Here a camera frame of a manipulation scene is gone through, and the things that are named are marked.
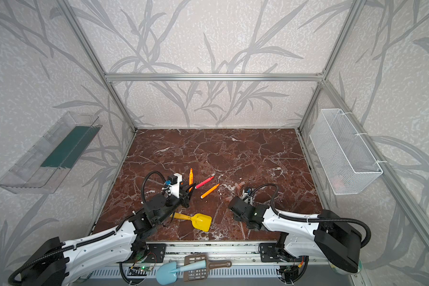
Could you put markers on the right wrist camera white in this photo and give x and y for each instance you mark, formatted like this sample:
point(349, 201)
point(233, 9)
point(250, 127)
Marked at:
point(247, 193)

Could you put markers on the light blue toy shovel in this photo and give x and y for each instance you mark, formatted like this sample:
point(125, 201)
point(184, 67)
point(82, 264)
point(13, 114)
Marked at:
point(168, 273)

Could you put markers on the brown toy sieve scoop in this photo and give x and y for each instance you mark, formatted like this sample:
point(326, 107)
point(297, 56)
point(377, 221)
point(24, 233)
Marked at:
point(202, 273)

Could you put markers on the orange highlighter pair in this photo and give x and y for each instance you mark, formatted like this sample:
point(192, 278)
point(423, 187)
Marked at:
point(209, 191)
point(191, 179)

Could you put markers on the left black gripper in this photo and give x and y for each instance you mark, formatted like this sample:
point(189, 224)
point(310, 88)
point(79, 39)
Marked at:
point(182, 198)

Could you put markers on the red object in basket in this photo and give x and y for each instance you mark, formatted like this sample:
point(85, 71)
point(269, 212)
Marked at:
point(338, 183)

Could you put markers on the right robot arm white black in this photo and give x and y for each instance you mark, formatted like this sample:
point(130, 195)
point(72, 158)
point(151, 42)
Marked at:
point(328, 235)

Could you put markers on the clear plastic wall tray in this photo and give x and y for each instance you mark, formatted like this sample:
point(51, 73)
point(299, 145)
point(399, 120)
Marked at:
point(45, 166)

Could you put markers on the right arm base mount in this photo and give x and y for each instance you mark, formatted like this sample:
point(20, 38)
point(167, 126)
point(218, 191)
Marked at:
point(271, 252)

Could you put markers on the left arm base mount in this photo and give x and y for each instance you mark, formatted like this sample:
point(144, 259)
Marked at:
point(149, 253)

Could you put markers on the pink highlighter centre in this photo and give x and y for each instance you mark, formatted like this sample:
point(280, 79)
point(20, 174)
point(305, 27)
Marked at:
point(204, 182)

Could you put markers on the small circuit board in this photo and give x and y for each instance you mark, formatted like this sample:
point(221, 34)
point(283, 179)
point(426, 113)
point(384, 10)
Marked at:
point(140, 270)

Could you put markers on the translucent pen cap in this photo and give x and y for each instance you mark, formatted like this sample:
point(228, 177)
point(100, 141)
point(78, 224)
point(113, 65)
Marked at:
point(239, 185)

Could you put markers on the white wire mesh basket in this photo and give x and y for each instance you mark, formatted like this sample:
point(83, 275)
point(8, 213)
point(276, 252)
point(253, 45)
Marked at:
point(343, 152)

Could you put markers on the yellow toy shovel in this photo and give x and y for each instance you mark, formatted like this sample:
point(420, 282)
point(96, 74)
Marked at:
point(199, 221)

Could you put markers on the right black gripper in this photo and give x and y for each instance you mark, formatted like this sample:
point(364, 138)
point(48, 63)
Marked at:
point(234, 204)

